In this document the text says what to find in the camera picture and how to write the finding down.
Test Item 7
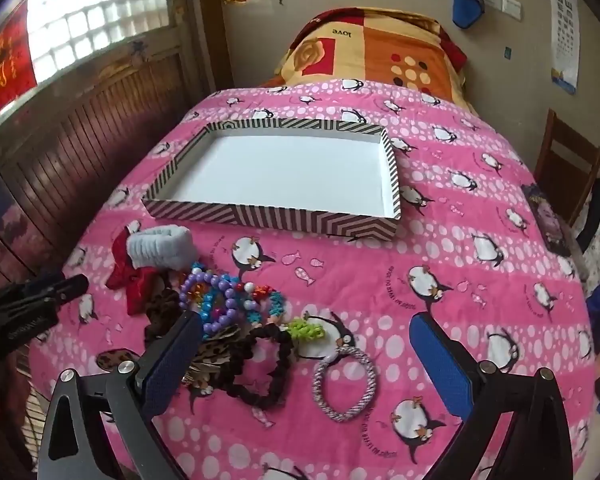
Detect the pink penguin print blanket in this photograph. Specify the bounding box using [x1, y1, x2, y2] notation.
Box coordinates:
[22, 80, 596, 480]

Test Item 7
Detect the light blue fluffy scrunchie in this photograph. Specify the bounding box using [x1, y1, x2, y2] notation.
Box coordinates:
[126, 226, 197, 272]

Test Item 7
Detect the black bead bracelet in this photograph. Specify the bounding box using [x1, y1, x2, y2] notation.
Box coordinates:
[215, 325, 296, 411]

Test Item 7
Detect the window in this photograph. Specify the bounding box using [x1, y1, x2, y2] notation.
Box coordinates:
[27, 0, 178, 86]

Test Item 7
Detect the orange yellow flower pillow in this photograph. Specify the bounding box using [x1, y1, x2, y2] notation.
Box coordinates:
[260, 6, 468, 116]

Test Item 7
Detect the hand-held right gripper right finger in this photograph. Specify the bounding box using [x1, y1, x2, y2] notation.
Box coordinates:
[409, 311, 573, 480]

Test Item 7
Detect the leopard print bow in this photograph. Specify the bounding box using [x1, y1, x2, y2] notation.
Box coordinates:
[145, 287, 191, 346]

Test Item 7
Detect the red satin bow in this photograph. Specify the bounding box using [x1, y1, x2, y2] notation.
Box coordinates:
[105, 227, 163, 317]

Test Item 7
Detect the dark book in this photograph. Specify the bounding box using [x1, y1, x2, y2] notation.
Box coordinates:
[522, 185, 573, 258]

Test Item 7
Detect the green loom band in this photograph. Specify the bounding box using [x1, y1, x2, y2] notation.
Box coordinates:
[286, 312, 327, 343]

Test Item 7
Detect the silver pink hair tie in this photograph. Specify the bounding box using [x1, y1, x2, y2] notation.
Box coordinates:
[312, 345, 378, 423]

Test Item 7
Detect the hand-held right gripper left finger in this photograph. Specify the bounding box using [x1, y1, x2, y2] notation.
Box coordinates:
[32, 311, 205, 480]

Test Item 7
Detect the wooden slatted panel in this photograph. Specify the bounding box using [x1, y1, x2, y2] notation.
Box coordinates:
[0, 25, 216, 291]

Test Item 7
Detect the multicolour bead bracelet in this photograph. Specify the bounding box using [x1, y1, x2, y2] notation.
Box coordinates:
[195, 272, 261, 326]

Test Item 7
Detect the turquoise bead bracelet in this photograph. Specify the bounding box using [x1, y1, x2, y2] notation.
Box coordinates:
[215, 272, 288, 326]

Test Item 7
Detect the leopard print hair clip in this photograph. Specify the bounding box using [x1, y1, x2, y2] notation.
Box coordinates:
[96, 347, 142, 370]

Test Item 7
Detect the striped cardboard box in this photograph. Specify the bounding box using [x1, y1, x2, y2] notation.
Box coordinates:
[141, 117, 402, 238]

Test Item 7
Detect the red banner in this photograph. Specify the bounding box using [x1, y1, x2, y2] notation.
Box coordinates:
[0, 0, 38, 111]

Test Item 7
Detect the purple bead bracelet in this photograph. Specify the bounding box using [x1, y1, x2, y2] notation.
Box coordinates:
[179, 270, 241, 338]

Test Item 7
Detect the wall calendar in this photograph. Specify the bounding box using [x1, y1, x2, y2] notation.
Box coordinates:
[546, 0, 581, 95]

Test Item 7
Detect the wooden chair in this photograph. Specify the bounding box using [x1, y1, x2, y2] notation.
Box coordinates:
[534, 108, 600, 228]

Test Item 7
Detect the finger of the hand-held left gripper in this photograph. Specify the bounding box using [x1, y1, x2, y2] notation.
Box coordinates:
[0, 271, 66, 306]
[2, 274, 90, 317]

